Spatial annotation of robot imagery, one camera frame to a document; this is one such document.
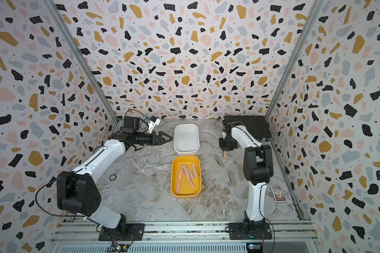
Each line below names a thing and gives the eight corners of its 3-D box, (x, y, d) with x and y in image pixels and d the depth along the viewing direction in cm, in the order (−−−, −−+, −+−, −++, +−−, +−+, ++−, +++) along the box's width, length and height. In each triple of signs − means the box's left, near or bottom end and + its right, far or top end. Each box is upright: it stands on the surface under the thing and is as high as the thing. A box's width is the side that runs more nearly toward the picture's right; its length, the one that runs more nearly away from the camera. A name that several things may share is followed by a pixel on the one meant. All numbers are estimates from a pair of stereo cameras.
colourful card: (274, 202, 86) (276, 200, 84) (270, 187, 91) (272, 185, 89) (284, 202, 86) (286, 200, 84) (279, 187, 91) (281, 185, 89)
